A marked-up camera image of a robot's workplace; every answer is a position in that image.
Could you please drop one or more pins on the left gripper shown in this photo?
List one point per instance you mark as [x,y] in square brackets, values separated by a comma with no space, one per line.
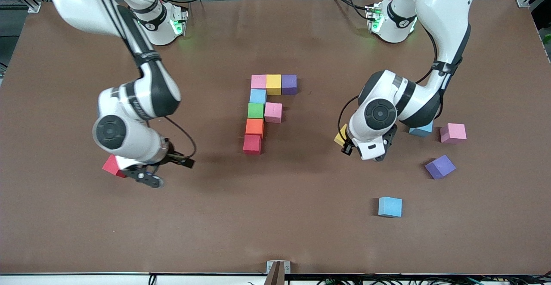
[347,149]

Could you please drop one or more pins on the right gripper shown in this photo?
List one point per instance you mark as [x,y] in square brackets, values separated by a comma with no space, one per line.
[174,157]

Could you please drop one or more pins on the yellow foam cube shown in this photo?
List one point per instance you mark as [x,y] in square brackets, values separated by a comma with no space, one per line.
[273,84]
[341,136]

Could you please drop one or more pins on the red foam cube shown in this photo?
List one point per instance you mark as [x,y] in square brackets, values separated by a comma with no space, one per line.
[111,166]
[252,144]

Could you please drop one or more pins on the blue foam cube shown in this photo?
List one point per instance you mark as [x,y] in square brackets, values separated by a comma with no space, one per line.
[258,96]
[390,206]
[424,131]

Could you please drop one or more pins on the orange foam cube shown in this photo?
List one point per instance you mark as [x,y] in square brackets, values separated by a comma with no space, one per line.
[254,127]

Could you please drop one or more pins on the pink foam cube with slit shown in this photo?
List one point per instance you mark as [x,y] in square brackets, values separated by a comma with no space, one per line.
[273,112]

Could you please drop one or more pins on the purple foam cube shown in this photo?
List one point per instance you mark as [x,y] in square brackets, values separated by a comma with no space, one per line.
[440,166]
[289,85]

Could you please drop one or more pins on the green foam cube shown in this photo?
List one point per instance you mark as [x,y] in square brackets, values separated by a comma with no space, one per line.
[255,110]

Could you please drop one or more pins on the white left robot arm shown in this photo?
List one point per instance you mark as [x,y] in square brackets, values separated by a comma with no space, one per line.
[379,121]

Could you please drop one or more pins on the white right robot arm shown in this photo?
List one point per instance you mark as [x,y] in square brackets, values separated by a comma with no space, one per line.
[129,138]

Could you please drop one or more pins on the metal table edge bracket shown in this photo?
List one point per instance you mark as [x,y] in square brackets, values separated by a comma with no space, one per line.
[286,267]

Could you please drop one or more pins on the white table edge rail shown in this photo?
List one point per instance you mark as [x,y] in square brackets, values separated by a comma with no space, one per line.
[86,280]

